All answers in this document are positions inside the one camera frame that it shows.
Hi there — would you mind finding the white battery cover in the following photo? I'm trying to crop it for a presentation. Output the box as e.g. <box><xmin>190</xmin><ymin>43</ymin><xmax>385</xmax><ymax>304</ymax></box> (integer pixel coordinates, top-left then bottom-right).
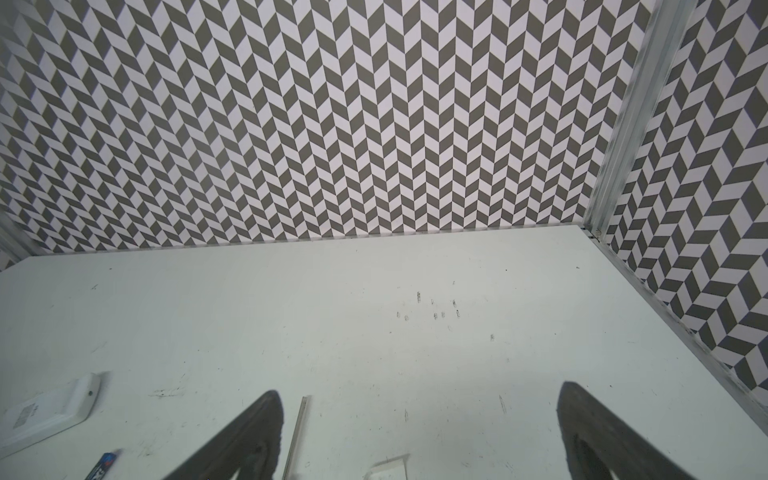
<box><xmin>363</xmin><ymin>454</ymin><xmax>409</xmax><ymax>480</ymax></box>

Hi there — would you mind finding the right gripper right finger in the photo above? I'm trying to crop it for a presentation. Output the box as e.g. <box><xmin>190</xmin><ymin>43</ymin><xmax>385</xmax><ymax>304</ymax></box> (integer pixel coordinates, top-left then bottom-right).
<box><xmin>557</xmin><ymin>381</ymin><xmax>692</xmax><ymax>479</ymax></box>

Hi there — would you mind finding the black blue AAA battery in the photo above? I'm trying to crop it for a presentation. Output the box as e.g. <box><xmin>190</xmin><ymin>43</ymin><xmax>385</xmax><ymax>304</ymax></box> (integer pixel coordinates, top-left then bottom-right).
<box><xmin>85</xmin><ymin>452</ymin><xmax>118</xmax><ymax>480</ymax></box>

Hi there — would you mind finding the clear handle screwdriver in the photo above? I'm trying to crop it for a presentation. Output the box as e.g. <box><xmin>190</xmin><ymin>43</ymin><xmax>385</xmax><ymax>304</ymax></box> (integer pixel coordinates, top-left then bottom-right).
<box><xmin>282</xmin><ymin>395</ymin><xmax>311</xmax><ymax>480</ymax></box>

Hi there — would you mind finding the white remote control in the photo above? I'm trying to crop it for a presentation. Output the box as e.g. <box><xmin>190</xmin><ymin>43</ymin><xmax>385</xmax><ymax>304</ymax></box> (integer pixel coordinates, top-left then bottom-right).
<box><xmin>1</xmin><ymin>373</ymin><xmax>101</xmax><ymax>459</ymax></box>

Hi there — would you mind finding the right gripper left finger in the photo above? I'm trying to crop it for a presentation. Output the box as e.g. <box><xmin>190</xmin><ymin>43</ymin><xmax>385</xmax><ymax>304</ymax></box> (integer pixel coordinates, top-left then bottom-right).
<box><xmin>167</xmin><ymin>390</ymin><xmax>284</xmax><ymax>480</ymax></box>

